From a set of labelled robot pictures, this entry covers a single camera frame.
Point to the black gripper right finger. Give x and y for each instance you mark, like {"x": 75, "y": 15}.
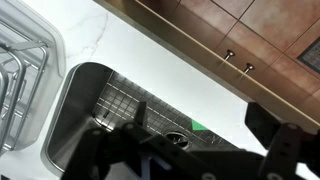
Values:
{"x": 287, "y": 144}

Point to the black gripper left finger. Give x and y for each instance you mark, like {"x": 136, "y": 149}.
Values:
{"x": 149, "y": 157}

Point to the green sponge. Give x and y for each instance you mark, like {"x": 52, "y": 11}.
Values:
{"x": 197, "y": 126}

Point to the stainless steel sink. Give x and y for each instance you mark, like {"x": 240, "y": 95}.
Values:
{"x": 95, "y": 95}

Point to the right metal cabinet knob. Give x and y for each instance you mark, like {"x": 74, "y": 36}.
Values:
{"x": 249, "y": 67}

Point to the metal cabinet knob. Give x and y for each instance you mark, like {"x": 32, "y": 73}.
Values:
{"x": 229, "y": 55}
{"x": 249, "y": 67}

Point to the patterned floor rug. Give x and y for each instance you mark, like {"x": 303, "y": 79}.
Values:
{"x": 311, "y": 56}

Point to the wooden cabinet drawer front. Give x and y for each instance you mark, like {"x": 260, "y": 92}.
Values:
{"x": 258, "y": 47}

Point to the left metal cabinet knob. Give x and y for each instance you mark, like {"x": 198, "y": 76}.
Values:
{"x": 229, "y": 55}

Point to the metal dish drying rack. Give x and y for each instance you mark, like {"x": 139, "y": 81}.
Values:
{"x": 32, "y": 67}

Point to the wire sink grid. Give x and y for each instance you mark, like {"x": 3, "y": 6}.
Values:
{"x": 119, "y": 101}

